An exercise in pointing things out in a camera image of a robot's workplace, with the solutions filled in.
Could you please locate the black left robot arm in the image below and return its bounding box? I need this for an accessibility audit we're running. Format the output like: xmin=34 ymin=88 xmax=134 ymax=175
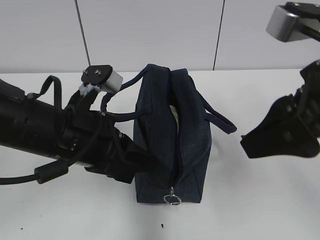
xmin=0 ymin=75 xmax=158 ymax=185

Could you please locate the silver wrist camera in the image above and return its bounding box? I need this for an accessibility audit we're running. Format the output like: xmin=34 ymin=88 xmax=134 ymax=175
xmin=81 ymin=65 xmax=123 ymax=94
xmin=266 ymin=1 xmax=320 ymax=43

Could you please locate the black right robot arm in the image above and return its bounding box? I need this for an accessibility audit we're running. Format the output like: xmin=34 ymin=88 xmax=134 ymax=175
xmin=240 ymin=60 xmax=320 ymax=159

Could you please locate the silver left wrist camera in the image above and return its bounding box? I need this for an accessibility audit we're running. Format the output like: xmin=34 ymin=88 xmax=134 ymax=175
xmin=81 ymin=65 xmax=123 ymax=94

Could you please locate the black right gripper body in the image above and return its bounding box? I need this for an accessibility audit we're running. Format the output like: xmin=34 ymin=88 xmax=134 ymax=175
xmin=272 ymin=59 xmax=320 ymax=137

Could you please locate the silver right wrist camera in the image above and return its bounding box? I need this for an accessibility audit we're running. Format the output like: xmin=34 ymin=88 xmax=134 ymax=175
xmin=266 ymin=1 xmax=320 ymax=43

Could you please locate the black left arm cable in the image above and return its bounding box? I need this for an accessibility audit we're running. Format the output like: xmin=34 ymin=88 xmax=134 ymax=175
xmin=0 ymin=74 xmax=118 ymax=186

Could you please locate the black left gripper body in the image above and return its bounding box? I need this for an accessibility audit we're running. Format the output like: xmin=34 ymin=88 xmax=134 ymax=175
xmin=62 ymin=90 xmax=135 ymax=184

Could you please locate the silver zipper pull ring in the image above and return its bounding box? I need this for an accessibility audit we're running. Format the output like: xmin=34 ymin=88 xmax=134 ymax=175
xmin=163 ymin=186 xmax=182 ymax=206

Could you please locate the green lid glass container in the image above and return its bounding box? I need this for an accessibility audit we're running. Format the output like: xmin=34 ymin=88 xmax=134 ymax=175
xmin=169 ymin=105 xmax=179 ymax=132

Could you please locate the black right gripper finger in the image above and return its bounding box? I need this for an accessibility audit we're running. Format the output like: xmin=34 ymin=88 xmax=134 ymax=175
xmin=240 ymin=96 xmax=320 ymax=159

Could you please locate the dark navy lunch bag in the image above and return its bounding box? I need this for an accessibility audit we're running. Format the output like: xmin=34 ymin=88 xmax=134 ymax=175
xmin=99 ymin=63 xmax=238 ymax=206

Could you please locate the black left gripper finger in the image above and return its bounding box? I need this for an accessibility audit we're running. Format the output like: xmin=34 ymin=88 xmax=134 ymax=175
xmin=124 ymin=138 xmax=158 ymax=175

